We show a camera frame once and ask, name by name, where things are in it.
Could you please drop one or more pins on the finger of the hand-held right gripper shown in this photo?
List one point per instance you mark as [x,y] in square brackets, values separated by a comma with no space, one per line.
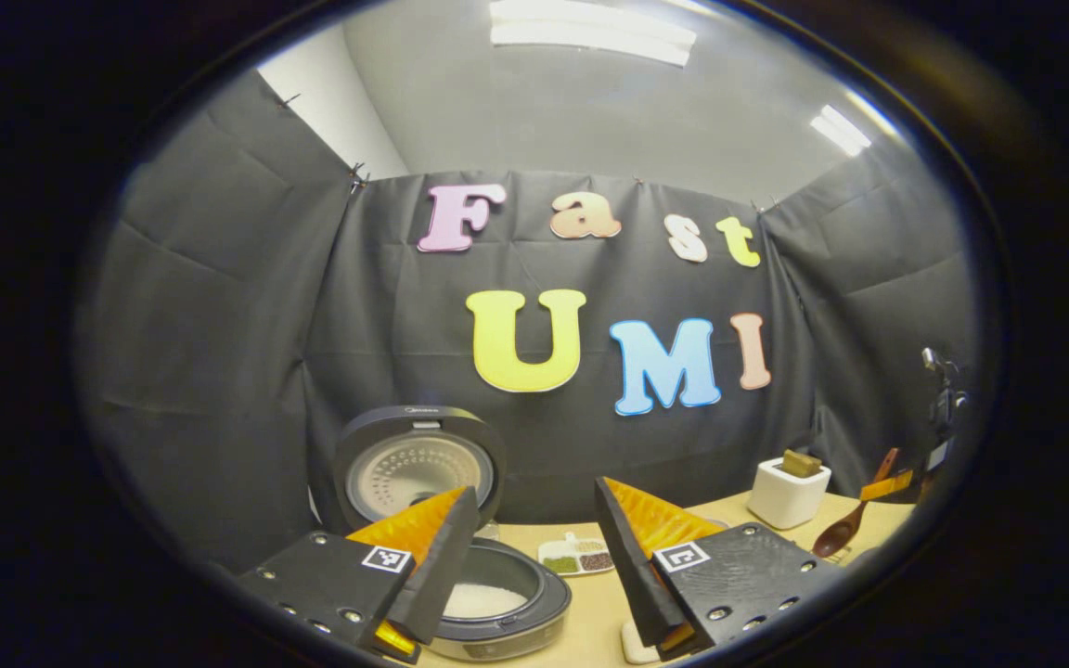
[887,485]

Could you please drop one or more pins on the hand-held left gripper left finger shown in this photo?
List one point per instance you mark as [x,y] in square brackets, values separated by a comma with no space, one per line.
[446,575]

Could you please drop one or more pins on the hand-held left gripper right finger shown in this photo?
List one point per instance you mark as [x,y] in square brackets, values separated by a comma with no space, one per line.
[627,575]

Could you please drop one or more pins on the white rice heap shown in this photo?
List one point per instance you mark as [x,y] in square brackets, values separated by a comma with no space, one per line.
[488,601]

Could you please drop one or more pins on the brown wooden spoon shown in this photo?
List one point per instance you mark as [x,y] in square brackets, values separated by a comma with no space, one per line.
[836,536]

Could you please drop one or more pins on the dark grey rice cooker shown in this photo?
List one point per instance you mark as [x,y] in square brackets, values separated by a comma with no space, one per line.
[414,445]

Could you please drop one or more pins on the dark brown beans heap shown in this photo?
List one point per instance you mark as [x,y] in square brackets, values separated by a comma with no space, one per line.
[596,561]

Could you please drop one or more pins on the white divided dish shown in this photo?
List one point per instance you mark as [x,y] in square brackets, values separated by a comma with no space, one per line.
[576,547]

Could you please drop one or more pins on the green mung beans heap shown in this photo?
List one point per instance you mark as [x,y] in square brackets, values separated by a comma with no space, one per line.
[560,564]

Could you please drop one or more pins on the small white block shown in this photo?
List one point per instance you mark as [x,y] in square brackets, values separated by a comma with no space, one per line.
[638,645]

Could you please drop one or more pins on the brown bread slice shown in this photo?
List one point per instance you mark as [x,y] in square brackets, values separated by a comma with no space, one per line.
[802,464]

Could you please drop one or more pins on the white toaster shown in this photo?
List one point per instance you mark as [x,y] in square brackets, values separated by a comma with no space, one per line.
[785,501]

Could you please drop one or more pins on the small ceiling light panel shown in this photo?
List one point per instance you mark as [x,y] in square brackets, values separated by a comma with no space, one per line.
[841,130]

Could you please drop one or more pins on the black backdrop cloth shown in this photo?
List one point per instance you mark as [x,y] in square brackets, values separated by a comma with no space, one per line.
[219,371]

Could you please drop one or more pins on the large ceiling light panel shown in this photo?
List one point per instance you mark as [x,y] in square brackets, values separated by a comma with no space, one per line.
[590,32]

